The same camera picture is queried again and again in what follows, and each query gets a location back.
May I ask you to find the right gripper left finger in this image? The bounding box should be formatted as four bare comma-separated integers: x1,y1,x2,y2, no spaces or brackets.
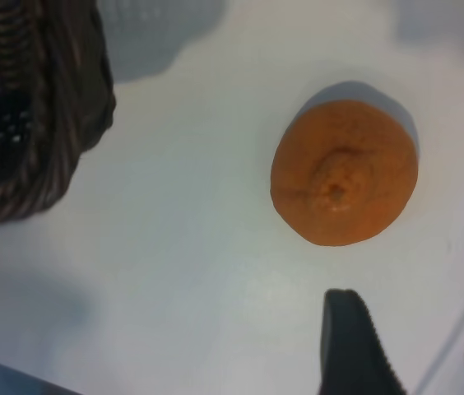
318,288,407,395

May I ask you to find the orange with knobbed stem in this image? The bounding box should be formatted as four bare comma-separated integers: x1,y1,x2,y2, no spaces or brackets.
270,98,419,247

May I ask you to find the dark brown woven basket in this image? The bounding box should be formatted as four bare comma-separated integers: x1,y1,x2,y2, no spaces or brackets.
0,0,117,230

